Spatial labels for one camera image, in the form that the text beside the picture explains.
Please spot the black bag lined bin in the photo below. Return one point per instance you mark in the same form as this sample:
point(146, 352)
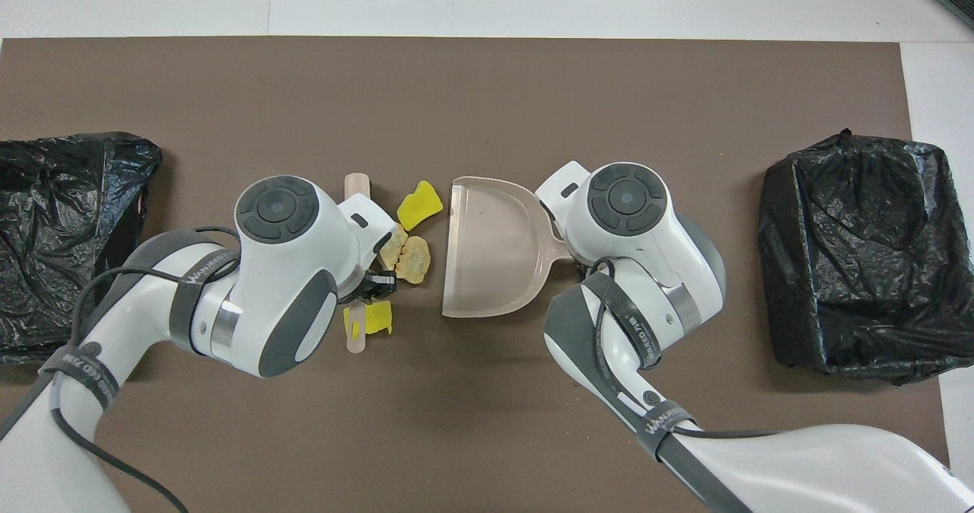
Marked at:
point(837, 269)
point(68, 193)

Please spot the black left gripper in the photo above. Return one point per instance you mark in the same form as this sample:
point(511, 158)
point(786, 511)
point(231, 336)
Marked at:
point(367, 291)

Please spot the notched yellow sponge piece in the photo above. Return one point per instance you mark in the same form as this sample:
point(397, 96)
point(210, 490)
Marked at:
point(378, 317)

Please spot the brown table mat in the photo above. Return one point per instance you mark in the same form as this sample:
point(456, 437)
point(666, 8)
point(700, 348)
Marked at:
point(487, 422)

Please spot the yellow sponge chunk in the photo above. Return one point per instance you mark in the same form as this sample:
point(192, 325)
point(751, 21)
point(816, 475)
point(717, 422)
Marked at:
point(418, 205)

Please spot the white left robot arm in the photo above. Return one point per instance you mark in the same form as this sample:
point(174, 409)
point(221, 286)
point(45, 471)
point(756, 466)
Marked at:
point(289, 269)

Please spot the beige hand brush black bristles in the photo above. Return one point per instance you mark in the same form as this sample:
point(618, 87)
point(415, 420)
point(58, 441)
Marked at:
point(358, 184)

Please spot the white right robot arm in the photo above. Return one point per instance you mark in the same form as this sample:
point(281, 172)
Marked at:
point(631, 216)

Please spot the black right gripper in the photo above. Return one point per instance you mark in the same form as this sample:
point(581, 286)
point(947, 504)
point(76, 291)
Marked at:
point(590, 267)

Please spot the beige trash piece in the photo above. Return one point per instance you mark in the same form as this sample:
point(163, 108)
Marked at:
point(392, 248)
point(415, 262)

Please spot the beige plastic dustpan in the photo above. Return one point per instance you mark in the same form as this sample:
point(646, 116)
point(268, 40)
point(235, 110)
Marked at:
point(487, 254)

